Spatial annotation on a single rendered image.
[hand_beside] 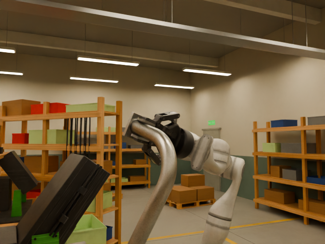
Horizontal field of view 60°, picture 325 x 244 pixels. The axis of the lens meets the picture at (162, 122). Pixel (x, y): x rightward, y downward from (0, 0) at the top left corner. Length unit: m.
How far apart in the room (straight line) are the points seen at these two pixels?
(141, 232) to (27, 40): 8.27
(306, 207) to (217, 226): 5.59
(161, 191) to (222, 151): 0.34
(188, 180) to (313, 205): 3.09
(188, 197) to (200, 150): 6.79
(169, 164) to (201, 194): 7.19
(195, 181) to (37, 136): 4.67
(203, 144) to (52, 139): 4.01
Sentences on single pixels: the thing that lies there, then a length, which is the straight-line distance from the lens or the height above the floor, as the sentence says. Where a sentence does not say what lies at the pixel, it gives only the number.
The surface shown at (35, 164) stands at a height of 1.33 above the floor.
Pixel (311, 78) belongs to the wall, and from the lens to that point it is 7.30.
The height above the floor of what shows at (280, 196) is 0.43.
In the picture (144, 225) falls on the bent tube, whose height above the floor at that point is 1.54.
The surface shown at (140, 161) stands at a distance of 10.31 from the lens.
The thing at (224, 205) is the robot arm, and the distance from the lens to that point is 1.13.
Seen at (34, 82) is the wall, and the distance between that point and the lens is 10.51.
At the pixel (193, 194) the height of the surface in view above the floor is 0.31.
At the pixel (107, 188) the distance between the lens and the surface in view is 8.75.
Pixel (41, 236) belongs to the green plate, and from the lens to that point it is 1.47.
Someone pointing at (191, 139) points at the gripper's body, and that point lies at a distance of 0.69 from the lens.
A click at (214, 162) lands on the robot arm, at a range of 0.79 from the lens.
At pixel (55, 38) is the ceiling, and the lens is 8.72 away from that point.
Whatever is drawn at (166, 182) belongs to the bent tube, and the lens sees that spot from 0.52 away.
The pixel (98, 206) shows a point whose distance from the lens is 4.01.
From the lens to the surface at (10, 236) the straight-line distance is 1.62.
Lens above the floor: 1.69
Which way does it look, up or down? 4 degrees up
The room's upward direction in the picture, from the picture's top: straight up
